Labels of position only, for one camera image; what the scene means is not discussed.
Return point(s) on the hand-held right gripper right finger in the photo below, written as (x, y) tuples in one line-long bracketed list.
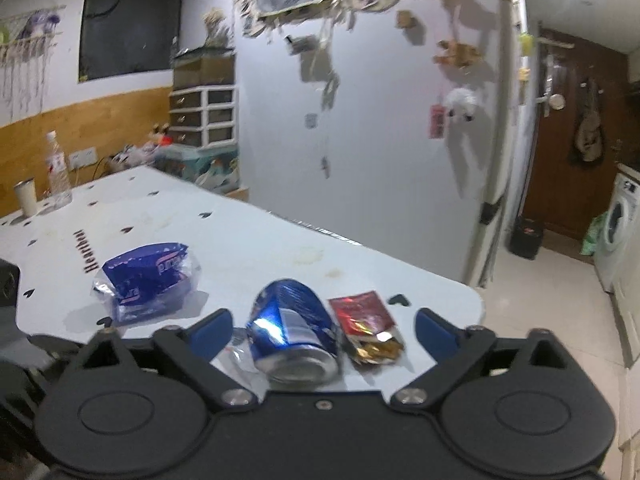
[(436, 332)]

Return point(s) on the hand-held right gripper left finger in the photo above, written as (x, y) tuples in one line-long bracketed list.
[(210, 331)]

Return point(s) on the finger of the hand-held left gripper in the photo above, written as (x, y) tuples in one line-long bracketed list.
[(50, 346)]

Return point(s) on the red snack packet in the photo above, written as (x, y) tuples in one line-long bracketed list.
[(367, 325)]

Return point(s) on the crushed blue drink can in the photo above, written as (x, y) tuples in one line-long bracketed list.
[(292, 332)]

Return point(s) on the blue plastic wrapper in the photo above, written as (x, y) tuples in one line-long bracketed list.
[(145, 280)]

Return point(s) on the white cup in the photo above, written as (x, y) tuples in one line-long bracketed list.
[(26, 199)]

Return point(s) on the clear plastic bottle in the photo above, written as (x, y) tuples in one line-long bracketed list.
[(57, 170)]

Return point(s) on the black box on floor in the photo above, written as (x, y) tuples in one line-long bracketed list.
[(526, 239)]

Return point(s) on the teal storage box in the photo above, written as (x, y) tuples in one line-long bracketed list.
[(195, 165)]

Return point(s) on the green bag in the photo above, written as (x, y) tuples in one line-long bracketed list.
[(594, 234)]

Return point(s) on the brown wooden door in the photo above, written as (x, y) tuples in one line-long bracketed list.
[(570, 185)]

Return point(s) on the white washing machine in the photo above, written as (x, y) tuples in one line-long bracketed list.
[(617, 230)]

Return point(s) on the red hanging tag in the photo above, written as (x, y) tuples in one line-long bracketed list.
[(437, 121)]

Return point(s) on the white drawer unit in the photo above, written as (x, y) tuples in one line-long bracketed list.
[(205, 115)]

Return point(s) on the white refrigerator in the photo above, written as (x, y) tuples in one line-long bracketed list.
[(505, 110)]

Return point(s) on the hanging cloth bag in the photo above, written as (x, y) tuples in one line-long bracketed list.
[(589, 130)]

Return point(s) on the white round door hanger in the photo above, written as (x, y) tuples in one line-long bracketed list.
[(556, 101)]

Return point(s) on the dark box on drawers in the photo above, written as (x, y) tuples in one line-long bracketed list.
[(205, 67)]

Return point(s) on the dried flower bunch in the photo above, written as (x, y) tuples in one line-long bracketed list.
[(216, 25)]

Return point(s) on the white fluffy wall toy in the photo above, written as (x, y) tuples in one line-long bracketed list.
[(462, 102)]

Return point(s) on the fringed wall hanging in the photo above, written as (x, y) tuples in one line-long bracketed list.
[(30, 50)]

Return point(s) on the large wooden wall ornament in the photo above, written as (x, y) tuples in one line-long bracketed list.
[(457, 52)]

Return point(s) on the black wall board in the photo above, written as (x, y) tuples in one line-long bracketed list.
[(130, 20)]

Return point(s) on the small wooden wall ornament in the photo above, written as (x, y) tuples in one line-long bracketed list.
[(406, 19)]

